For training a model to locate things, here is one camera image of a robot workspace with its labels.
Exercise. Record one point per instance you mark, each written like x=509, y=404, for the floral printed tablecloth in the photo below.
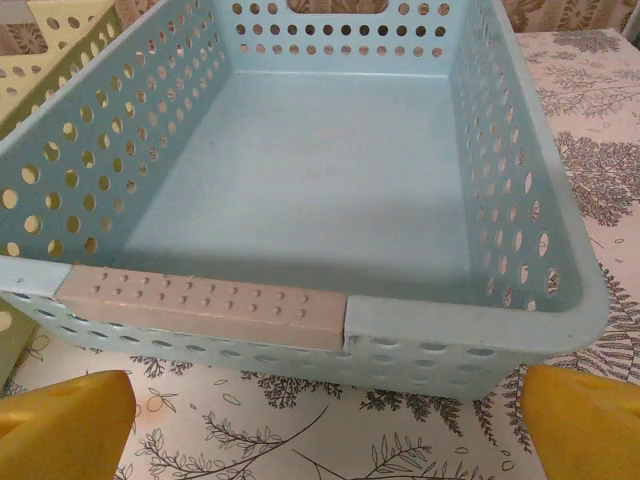
x=300, y=435

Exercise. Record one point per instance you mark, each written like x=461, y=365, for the light blue perforated plastic basket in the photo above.
x=310, y=175

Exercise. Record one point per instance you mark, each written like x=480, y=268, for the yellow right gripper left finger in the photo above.
x=65, y=430

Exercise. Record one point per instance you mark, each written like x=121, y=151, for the cream perforated plastic basket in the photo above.
x=30, y=95

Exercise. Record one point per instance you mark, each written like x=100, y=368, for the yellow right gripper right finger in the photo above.
x=590, y=430

